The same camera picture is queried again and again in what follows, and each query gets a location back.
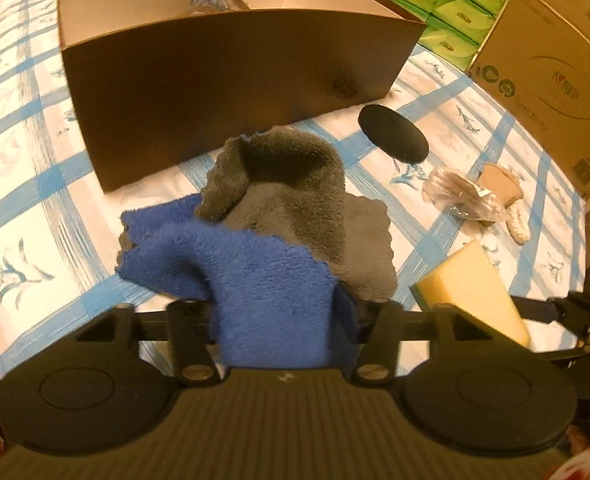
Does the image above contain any white fluffy scrunchie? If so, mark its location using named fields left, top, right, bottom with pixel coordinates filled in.
left=507, top=202, right=532, bottom=245

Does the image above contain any grey fleece towel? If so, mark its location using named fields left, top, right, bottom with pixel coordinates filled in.
left=197, top=127, right=398, bottom=303

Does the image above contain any clear plastic packet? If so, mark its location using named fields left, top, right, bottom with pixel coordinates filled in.
left=422, top=167, right=508, bottom=224

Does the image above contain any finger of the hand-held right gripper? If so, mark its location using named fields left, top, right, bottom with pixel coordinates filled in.
left=512, top=291, right=590, bottom=350

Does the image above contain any brown storage box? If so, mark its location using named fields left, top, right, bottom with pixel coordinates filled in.
left=57, top=0, right=428, bottom=193

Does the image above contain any large cardboard box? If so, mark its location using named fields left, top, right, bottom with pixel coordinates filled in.
left=467, top=0, right=590, bottom=198

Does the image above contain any black oval pad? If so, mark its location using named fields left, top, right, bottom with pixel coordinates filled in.
left=357, top=104, right=430, bottom=163

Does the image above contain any blue checked bed sheet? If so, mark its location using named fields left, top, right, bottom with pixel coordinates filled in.
left=0, top=0, right=588, bottom=381

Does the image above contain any stack of green tissue packs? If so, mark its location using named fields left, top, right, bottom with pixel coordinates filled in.
left=375, top=0, right=513, bottom=72

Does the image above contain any beige sock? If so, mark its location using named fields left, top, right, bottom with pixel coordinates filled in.
left=477, top=162, right=524, bottom=207

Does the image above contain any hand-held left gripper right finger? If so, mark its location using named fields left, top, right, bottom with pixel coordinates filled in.
left=334, top=285, right=496, bottom=384

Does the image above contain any yellow sponge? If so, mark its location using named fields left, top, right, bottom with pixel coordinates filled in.
left=409, top=239, right=532, bottom=348

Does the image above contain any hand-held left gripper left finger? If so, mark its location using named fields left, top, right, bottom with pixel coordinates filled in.
left=72, top=300, right=226, bottom=387

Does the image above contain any blue fleece towel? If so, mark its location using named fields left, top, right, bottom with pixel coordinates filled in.
left=115, top=195, right=360, bottom=368

